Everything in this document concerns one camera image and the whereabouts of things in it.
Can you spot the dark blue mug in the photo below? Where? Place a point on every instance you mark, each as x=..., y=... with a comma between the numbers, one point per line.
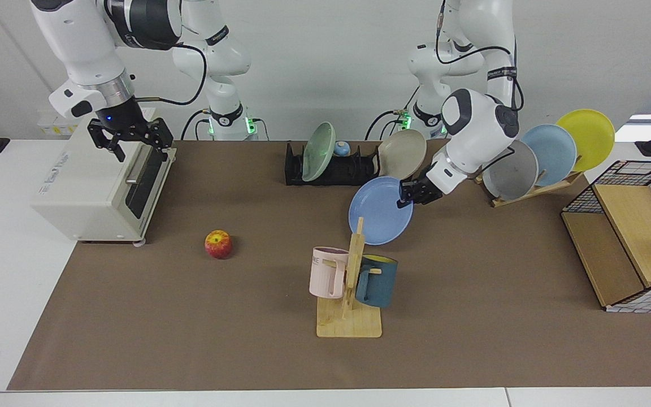
x=379, y=285

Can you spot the beige plate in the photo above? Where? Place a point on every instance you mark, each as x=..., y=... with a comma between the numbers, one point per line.
x=404, y=151

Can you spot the yellow plate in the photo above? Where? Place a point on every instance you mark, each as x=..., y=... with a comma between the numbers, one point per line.
x=591, y=135

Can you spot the grey plate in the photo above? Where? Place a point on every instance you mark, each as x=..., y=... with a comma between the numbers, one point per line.
x=520, y=169

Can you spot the light blue plate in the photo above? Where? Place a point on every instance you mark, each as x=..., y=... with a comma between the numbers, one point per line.
x=554, y=150

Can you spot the black dish rack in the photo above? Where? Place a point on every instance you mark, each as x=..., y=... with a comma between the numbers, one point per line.
x=354, y=169

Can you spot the small blue round thing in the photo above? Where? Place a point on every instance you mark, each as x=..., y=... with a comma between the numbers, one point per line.
x=342, y=149

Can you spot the pink mug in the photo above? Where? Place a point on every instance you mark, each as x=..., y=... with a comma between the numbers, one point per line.
x=325, y=274

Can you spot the pale toaster oven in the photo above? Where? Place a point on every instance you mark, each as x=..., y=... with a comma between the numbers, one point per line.
x=88, y=192

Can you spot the wooden dish rack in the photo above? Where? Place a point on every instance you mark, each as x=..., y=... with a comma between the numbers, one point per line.
x=500, y=200

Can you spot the red yellow apple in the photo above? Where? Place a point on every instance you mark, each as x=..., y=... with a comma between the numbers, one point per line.
x=218, y=245

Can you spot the white box with yellow labels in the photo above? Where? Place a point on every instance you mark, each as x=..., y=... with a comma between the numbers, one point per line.
x=48, y=127

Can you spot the pale green plate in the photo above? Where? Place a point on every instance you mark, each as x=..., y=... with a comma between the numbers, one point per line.
x=317, y=152

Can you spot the brown table cloth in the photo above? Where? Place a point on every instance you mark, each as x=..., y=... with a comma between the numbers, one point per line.
x=190, y=328

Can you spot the wooden cup stand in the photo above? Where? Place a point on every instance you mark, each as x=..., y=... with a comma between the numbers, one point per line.
x=348, y=325

